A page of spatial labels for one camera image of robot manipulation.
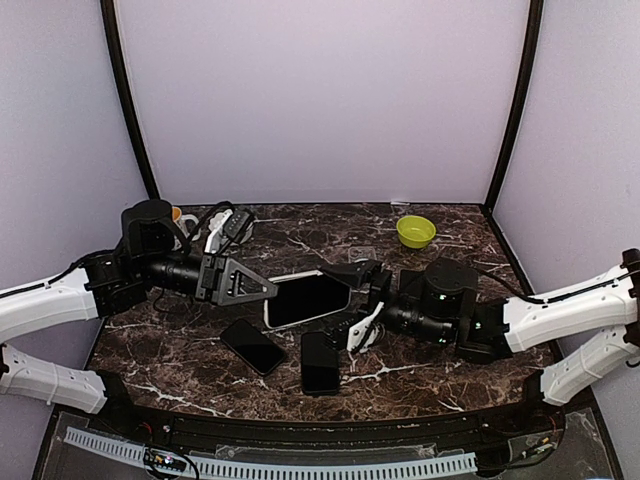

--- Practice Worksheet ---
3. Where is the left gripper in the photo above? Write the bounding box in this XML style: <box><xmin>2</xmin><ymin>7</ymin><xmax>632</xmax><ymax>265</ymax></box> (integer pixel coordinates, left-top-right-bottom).
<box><xmin>138</xmin><ymin>251</ymin><xmax>281</xmax><ymax>308</ymax></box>

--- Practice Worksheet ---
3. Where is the clear magsafe phone case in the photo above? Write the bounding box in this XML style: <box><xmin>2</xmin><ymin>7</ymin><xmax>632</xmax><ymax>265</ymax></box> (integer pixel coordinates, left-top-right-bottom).
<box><xmin>348</xmin><ymin>246</ymin><xmax>377</xmax><ymax>263</ymax></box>

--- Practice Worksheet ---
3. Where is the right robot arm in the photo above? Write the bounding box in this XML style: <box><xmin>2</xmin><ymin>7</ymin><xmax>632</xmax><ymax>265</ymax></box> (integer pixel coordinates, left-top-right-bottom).
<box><xmin>321</xmin><ymin>249</ymin><xmax>639</xmax><ymax>434</ymax></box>

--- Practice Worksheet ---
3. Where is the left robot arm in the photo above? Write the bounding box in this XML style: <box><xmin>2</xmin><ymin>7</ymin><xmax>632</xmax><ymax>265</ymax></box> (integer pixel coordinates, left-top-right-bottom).
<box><xmin>1</xmin><ymin>199</ymin><xmax>278</xmax><ymax>436</ymax></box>

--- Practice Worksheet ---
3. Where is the black phone left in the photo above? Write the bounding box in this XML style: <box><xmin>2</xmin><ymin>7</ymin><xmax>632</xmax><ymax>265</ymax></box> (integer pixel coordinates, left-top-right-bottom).
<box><xmin>220</xmin><ymin>320</ymin><xmax>286</xmax><ymax>377</ymax></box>

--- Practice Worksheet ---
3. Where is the black phone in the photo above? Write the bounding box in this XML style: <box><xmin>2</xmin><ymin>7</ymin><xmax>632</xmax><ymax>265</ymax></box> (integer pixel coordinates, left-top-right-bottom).
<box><xmin>300</xmin><ymin>332</ymin><xmax>340</xmax><ymax>396</ymax></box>
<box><xmin>220</xmin><ymin>320</ymin><xmax>286</xmax><ymax>377</ymax></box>

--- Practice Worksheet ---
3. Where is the black phone middle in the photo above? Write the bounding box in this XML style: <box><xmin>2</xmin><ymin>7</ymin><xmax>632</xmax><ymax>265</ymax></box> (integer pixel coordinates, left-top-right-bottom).
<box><xmin>300</xmin><ymin>332</ymin><xmax>340</xmax><ymax>396</ymax></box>

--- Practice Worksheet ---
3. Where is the green bowl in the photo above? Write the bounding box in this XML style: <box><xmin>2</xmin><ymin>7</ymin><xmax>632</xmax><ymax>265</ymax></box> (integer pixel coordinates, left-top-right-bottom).
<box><xmin>396</xmin><ymin>215</ymin><xmax>437</xmax><ymax>249</ymax></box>

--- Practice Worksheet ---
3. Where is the white scalloped bowl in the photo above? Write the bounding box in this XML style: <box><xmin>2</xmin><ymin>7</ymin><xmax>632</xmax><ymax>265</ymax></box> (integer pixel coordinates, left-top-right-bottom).
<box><xmin>207</xmin><ymin>208</ymin><xmax>256</xmax><ymax>246</ymax></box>

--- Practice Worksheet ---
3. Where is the patterned mug yellow inside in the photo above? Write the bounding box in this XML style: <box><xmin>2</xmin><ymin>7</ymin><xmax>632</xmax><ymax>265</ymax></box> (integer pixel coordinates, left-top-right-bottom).
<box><xmin>172</xmin><ymin>206</ymin><xmax>199</xmax><ymax>236</ymax></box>

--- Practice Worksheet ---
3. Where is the small circuit board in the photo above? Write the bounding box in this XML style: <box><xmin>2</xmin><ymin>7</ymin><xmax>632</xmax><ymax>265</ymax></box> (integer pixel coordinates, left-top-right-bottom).
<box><xmin>143</xmin><ymin>449</ymin><xmax>188</xmax><ymax>473</ymax></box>

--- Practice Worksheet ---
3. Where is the left black frame post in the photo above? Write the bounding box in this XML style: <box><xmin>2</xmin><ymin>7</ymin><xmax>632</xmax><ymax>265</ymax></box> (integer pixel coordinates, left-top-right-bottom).
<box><xmin>99</xmin><ymin>0</ymin><xmax>161</xmax><ymax>199</ymax></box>

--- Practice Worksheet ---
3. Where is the black frame post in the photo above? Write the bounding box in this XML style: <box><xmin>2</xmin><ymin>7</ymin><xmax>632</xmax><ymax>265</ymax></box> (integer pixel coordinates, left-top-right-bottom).
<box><xmin>483</xmin><ymin>0</ymin><xmax>544</xmax><ymax>216</ymax></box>
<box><xmin>99</xmin><ymin>0</ymin><xmax>161</xmax><ymax>199</ymax></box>

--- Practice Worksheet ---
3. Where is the black front table rail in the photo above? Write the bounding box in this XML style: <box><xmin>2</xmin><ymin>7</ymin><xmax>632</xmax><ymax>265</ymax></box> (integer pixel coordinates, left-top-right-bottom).
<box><xmin>89</xmin><ymin>402</ymin><xmax>566</xmax><ymax>450</ymax></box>

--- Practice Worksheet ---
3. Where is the white slotted cable duct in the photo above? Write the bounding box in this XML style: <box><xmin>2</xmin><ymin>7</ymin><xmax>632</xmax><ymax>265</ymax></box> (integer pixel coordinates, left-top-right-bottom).
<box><xmin>64</xmin><ymin>427</ymin><xmax>478</xmax><ymax>480</ymax></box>

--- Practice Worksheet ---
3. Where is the right black frame post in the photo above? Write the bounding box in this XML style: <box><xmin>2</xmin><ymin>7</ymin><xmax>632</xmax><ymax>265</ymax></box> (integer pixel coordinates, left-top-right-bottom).
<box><xmin>483</xmin><ymin>0</ymin><xmax>544</xmax><ymax>216</ymax></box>

